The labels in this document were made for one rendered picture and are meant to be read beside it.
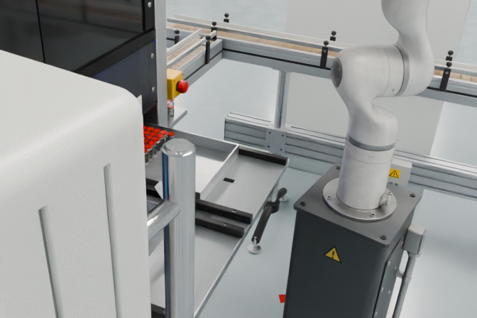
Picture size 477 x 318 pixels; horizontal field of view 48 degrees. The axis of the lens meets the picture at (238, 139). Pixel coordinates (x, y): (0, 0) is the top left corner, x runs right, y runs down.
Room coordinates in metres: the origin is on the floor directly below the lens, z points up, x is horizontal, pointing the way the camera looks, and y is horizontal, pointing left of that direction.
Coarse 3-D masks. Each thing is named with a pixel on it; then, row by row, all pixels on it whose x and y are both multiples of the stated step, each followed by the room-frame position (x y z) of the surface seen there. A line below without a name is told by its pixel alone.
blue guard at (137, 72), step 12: (144, 48) 1.34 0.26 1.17; (120, 60) 1.23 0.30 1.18; (132, 60) 1.28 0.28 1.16; (144, 60) 1.34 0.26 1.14; (156, 60) 1.40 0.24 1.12; (108, 72) 1.18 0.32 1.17; (120, 72) 1.23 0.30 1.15; (132, 72) 1.28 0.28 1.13; (144, 72) 1.34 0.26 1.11; (156, 72) 1.40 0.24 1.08; (120, 84) 1.23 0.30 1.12; (132, 84) 1.28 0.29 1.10; (144, 84) 1.34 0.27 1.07; (156, 84) 1.40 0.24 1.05; (144, 96) 1.33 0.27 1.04; (156, 96) 1.40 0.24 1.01; (144, 108) 1.33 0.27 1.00
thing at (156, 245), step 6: (150, 204) 1.02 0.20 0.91; (156, 204) 1.01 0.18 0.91; (150, 210) 1.02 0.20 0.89; (156, 234) 0.94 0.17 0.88; (162, 234) 0.94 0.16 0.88; (150, 240) 0.92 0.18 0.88; (156, 240) 0.92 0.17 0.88; (162, 240) 0.88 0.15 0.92; (150, 246) 0.90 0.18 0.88; (156, 246) 0.86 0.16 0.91; (162, 246) 0.88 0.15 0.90; (150, 252) 0.84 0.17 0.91; (156, 252) 0.86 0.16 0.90; (162, 252) 0.88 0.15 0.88; (150, 258) 0.84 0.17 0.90; (156, 258) 0.86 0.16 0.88; (150, 264) 0.84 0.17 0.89
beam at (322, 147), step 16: (224, 128) 2.17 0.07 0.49; (240, 128) 2.14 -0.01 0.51; (256, 128) 2.13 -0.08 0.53; (272, 128) 2.09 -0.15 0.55; (288, 128) 2.10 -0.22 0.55; (304, 128) 2.11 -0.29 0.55; (256, 144) 2.13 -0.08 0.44; (272, 144) 2.09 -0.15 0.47; (288, 144) 2.08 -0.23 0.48; (304, 144) 2.04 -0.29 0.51; (320, 144) 2.02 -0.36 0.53; (336, 144) 1.99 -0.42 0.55; (320, 160) 2.02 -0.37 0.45; (336, 160) 1.99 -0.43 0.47; (416, 160) 1.89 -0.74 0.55; (432, 160) 1.90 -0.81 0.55; (448, 160) 1.91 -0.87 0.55; (416, 176) 1.88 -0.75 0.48; (432, 176) 1.86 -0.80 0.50; (448, 176) 1.84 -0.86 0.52; (464, 176) 1.82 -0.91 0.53; (448, 192) 1.83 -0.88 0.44; (464, 192) 1.81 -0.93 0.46
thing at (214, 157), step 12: (168, 132) 1.38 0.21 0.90; (180, 132) 1.37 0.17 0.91; (204, 144) 1.34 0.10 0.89; (216, 144) 1.33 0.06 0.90; (228, 144) 1.32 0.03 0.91; (204, 156) 1.29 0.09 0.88; (216, 156) 1.29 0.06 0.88; (228, 156) 1.24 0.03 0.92; (156, 168) 1.21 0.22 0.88; (204, 168) 1.23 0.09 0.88; (216, 168) 1.23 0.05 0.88; (156, 180) 1.11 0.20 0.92; (204, 180) 1.17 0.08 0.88; (216, 180) 1.16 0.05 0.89; (204, 192) 1.09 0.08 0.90
